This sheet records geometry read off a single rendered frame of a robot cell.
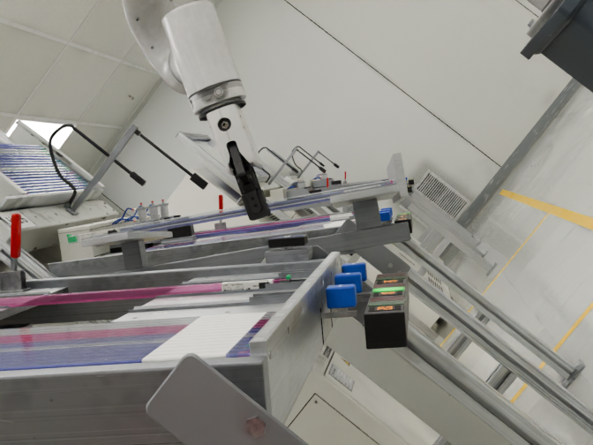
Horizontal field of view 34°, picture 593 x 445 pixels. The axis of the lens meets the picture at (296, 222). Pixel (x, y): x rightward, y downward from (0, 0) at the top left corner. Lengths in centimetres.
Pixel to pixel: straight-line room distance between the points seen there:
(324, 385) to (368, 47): 681
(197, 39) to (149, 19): 12
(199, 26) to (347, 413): 100
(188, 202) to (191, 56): 433
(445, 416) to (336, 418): 61
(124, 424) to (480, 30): 823
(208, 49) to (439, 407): 66
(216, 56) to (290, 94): 734
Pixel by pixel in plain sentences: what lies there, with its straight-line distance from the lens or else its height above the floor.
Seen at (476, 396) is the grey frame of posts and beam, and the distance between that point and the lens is 138.
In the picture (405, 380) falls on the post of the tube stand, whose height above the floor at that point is 52.
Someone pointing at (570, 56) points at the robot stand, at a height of 65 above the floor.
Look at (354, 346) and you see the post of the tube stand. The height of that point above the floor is 62.
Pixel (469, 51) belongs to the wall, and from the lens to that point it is 878.
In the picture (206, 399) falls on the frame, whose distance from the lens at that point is 62.
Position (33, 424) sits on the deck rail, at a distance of 70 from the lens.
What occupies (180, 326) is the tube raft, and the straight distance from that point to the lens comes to 84.
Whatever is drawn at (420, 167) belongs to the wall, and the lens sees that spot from 872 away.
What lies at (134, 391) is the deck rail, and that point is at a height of 77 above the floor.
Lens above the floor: 72
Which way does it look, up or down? 3 degrees up
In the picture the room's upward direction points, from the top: 52 degrees counter-clockwise
